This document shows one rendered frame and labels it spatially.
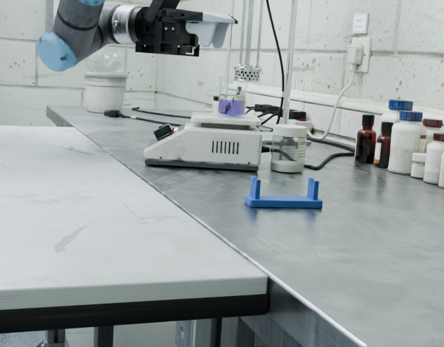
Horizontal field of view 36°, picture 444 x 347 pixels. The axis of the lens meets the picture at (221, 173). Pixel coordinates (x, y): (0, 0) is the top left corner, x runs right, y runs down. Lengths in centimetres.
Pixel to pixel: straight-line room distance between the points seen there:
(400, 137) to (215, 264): 73
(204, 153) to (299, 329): 64
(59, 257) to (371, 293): 28
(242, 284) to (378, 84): 118
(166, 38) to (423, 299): 80
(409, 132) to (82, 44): 61
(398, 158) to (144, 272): 79
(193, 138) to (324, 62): 87
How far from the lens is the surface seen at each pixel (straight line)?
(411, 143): 131
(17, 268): 61
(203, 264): 64
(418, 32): 162
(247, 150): 118
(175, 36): 126
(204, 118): 118
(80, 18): 126
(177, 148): 118
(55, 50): 130
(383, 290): 61
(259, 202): 90
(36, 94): 361
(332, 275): 64
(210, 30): 123
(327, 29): 198
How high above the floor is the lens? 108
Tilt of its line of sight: 9 degrees down
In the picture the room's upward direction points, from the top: 4 degrees clockwise
